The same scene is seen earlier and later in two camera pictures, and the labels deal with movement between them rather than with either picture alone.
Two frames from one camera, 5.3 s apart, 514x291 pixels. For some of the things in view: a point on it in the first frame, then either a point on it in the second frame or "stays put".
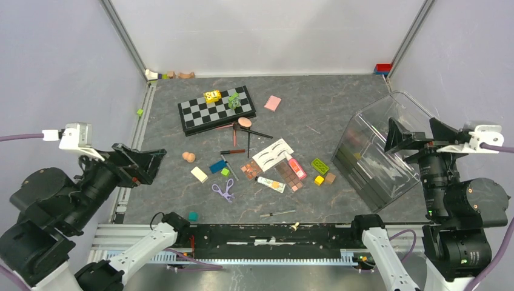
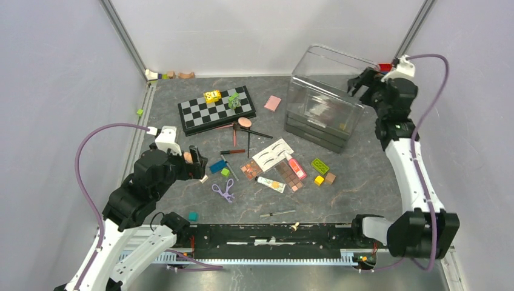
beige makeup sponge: [189, 157] stays put
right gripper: [442, 131] -> [370, 78]
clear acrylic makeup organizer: [379, 177] -> [320, 109]
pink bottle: [296, 166] stays put
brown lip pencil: [232, 151] stays put
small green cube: [225, 171] stays put
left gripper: [146, 161] -> [190, 170]
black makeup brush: [236, 127] stays put
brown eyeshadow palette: [293, 182] stays put
